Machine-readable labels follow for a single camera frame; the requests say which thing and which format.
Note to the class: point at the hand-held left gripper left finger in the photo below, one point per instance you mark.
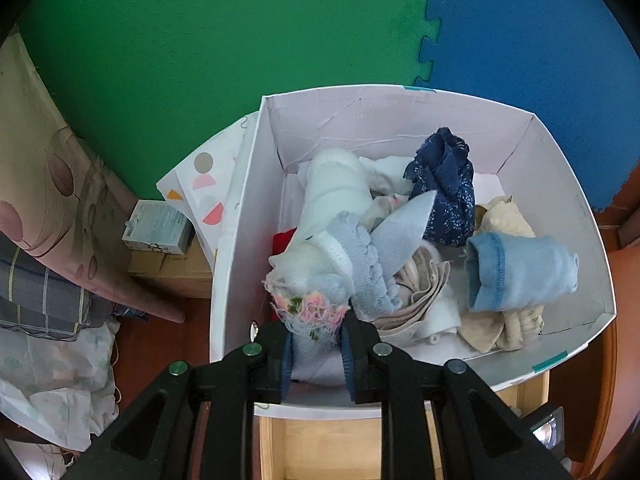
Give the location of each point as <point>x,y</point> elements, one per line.
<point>286,370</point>

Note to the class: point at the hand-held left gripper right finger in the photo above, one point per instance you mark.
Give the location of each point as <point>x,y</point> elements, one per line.
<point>349,365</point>

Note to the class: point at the beige striped underwear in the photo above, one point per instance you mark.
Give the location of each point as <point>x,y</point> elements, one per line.
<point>420,290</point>

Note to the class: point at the small white underwear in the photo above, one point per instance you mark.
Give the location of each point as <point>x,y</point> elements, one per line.
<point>442,320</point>

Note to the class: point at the cream cotton underwear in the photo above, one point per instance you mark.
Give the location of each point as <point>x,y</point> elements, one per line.
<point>500,330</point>

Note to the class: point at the red underwear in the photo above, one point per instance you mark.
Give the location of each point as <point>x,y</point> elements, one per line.
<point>284,241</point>

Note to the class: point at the pale blue underwear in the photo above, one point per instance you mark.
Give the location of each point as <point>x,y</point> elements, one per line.
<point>405,230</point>

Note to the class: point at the light blue cotton underwear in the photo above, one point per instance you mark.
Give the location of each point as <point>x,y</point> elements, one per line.
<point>520,270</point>

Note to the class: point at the white sock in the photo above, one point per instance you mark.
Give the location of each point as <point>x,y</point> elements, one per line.
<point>335,185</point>

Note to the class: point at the navy floral underwear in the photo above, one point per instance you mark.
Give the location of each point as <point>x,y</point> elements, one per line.
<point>450,200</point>

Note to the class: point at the white cardboard box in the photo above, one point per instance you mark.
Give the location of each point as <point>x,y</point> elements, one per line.
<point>375,115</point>

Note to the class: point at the orange wooden furniture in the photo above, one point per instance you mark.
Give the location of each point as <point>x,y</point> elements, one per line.
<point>625,310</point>

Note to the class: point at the brown cardboard box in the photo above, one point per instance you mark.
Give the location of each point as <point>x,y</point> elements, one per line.
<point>170,275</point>

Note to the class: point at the small light blue box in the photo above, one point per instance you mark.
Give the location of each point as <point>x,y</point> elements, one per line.
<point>155,225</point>

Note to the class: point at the white patterned cloth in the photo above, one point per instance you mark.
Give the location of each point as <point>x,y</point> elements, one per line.
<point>55,390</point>

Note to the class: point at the grey plaid cloth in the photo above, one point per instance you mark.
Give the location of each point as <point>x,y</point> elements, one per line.
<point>40,295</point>

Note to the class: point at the green foam mat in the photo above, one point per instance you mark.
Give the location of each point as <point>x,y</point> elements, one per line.
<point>200,35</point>

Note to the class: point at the blue foam mat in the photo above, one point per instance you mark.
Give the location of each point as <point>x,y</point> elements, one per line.
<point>540,35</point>

